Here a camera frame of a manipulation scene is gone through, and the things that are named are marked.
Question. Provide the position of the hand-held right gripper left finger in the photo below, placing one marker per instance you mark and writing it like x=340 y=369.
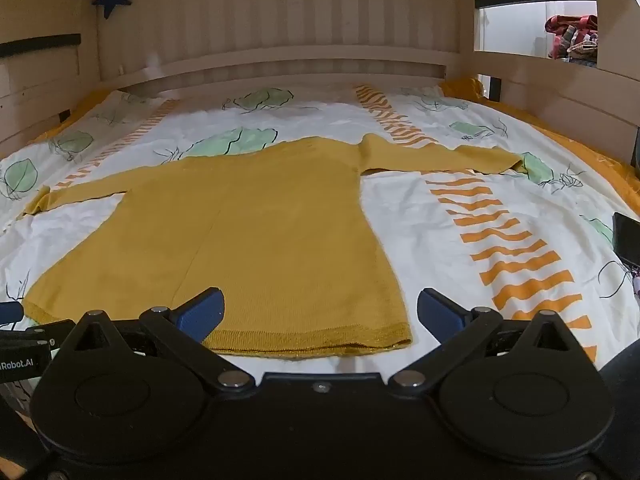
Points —
x=200 y=314

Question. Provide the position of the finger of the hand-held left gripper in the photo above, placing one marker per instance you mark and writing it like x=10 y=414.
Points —
x=50 y=331
x=10 y=312

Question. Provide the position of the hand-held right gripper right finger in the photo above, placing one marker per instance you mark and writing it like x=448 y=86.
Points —
x=442 y=314

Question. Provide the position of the mustard yellow knit sweater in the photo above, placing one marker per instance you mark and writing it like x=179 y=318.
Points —
x=260 y=240

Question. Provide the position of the pile of colourful clothes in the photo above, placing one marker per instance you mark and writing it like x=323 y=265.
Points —
x=575 y=37

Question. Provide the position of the white leaf-print bedsheet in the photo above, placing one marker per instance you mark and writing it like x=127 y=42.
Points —
x=415 y=220

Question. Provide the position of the black phone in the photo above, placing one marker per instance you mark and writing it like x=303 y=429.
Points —
x=627 y=237

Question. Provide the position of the dark cloth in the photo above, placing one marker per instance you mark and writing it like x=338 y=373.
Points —
x=622 y=410

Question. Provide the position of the wooden bed frame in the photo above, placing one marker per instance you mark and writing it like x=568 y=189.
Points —
x=280 y=60

